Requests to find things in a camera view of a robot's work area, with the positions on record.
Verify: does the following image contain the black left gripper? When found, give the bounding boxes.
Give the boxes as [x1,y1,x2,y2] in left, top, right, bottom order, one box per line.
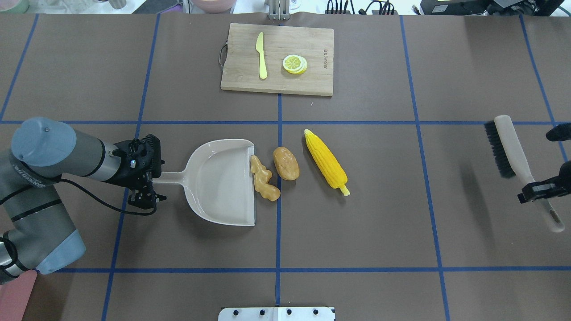
[107,134,167,209]

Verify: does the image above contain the beige hand brush black bristles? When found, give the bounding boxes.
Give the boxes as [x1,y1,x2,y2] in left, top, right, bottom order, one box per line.
[484,115,565,232]

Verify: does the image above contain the beige plastic dustpan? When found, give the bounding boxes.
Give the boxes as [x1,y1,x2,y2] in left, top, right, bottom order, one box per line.
[153,139,256,227]

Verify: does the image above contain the tan toy ginger root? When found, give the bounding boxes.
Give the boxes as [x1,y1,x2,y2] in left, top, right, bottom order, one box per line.
[249,155,280,202]

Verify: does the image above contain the brown toy potato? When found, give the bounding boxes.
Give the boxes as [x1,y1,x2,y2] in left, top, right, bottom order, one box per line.
[273,146,300,181]

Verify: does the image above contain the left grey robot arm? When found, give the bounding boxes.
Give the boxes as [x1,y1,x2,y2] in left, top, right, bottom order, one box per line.
[0,117,166,284]

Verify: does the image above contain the black monitor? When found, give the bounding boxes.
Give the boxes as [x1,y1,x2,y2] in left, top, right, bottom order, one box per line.
[420,0,563,16]

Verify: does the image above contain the wooden cutting board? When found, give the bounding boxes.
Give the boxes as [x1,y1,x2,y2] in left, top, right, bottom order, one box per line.
[221,23,334,97]

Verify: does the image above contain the yellow plastic toy knife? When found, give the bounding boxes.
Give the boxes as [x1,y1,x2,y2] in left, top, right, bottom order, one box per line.
[255,31,268,80]

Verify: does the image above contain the yellow toy lemon slices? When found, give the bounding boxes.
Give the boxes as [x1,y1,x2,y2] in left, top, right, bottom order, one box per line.
[282,54,308,74]

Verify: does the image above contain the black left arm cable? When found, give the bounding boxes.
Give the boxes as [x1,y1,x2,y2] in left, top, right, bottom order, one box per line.
[0,178,159,217]

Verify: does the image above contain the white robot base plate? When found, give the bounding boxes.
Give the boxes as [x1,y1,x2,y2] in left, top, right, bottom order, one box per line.
[218,306,336,321]

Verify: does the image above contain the aluminium frame post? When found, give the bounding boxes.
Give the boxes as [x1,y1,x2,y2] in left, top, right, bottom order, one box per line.
[265,0,291,21]

